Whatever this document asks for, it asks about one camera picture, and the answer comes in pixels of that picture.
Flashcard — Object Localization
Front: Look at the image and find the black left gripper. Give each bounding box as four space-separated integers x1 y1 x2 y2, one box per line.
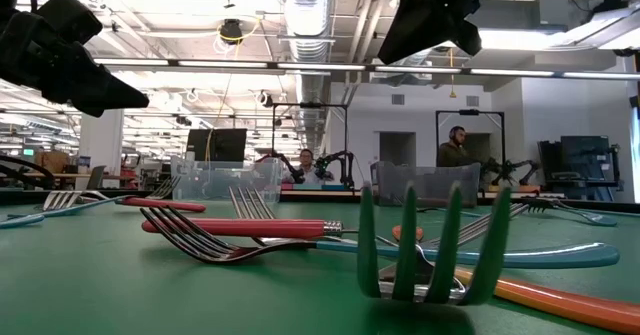
0 10 150 119

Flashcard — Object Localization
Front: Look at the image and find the blue-handled silver fork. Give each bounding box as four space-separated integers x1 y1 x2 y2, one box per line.
7 176 182 220

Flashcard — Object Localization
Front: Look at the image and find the red-handled silver fork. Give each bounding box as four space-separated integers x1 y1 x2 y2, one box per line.
141 202 531 249
42 189 208 214

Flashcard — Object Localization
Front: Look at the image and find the white square column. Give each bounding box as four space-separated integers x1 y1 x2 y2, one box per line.
78 108 125 176

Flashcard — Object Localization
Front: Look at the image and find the cardboard box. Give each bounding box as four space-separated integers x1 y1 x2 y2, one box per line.
33 149 71 175

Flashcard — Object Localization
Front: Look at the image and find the grey chair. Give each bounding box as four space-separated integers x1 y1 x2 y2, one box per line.
85 164 108 191

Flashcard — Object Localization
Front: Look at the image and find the long ceiling light bar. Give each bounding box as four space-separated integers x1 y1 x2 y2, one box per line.
94 57 640 82

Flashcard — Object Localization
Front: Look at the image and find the person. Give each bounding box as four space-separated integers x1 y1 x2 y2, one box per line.
437 124 476 169
282 148 335 185

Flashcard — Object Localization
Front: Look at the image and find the black computer monitor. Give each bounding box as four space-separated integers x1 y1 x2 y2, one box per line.
185 128 249 164

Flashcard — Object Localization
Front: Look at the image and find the dark grey plastic container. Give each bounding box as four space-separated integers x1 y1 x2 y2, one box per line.
370 160 482 209

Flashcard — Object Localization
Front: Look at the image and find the clear plastic container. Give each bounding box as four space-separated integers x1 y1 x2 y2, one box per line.
170 155 285 205

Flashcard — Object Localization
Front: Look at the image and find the background workbench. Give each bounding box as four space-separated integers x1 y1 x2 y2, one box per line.
279 183 374 199

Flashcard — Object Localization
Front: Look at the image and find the blue black equipment cart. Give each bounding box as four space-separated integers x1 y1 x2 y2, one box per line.
537 134 622 202

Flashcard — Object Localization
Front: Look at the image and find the green table mat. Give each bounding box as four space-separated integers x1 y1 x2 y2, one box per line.
0 199 640 335

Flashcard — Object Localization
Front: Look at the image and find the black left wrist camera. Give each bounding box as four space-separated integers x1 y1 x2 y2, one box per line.
34 0 104 46

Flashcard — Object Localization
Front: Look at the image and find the black metal stand frame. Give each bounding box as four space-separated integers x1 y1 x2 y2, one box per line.
435 108 506 176
271 102 350 191

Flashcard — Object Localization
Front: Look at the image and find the thick black curved cable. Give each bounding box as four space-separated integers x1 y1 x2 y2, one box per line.
0 153 55 190

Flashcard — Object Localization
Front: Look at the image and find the silver ventilation duct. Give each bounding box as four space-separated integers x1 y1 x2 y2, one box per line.
277 0 335 146

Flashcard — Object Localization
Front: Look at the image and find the black table frame rail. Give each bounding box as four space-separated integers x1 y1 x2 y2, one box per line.
0 187 640 215

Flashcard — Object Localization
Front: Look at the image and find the black ceiling dome camera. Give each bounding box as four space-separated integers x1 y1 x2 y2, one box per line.
218 18 245 46

